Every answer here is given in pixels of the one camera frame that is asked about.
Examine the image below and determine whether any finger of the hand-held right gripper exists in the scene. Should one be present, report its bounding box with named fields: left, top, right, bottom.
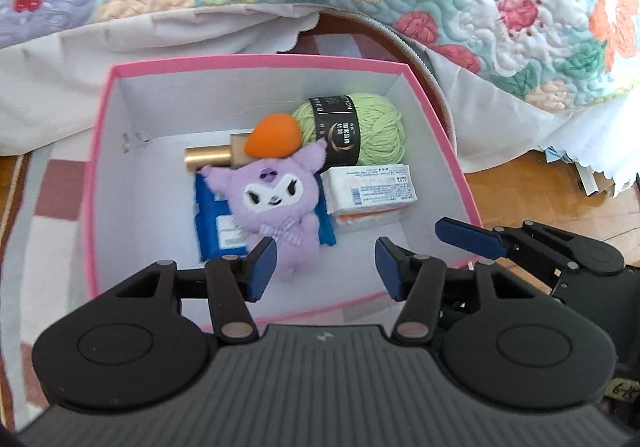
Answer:
left=434, top=218, right=576, bottom=273

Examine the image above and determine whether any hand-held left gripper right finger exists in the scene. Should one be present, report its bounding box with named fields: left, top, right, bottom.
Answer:
left=375, top=236, right=536, bottom=347

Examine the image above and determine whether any white cotton pad pack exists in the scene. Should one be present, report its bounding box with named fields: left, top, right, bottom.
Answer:
left=320, top=164, right=418, bottom=215

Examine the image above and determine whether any green yarn ball black label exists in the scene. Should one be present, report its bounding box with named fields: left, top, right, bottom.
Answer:
left=292, top=94, right=405, bottom=167

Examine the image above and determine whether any white cardboard piece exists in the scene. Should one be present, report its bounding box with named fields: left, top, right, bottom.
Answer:
left=572, top=162, right=616, bottom=198

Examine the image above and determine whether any beige perfume bottle gold cap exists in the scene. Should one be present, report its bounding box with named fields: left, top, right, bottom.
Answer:
left=184, top=131, right=256, bottom=173

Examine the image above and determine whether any clear plastic floss pick box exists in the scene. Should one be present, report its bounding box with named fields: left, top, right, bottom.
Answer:
left=330, top=201, right=417, bottom=229

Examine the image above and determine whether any orange makeup sponge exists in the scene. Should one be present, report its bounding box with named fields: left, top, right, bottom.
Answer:
left=244, top=113, right=303, bottom=158

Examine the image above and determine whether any blue wet wipes packet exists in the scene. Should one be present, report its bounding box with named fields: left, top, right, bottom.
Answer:
left=194, top=172, right=337, bottom=262

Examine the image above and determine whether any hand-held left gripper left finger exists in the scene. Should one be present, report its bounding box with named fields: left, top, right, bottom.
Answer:
left=115, top=236, right=278, bottom=345

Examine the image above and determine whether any purple plush toy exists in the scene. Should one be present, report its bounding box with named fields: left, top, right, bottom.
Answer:
left=200, top=138, right=328, bottom=283

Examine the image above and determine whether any pink cardboard box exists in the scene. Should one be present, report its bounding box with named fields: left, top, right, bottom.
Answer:
left=81, top=54, right=485, bottom=334

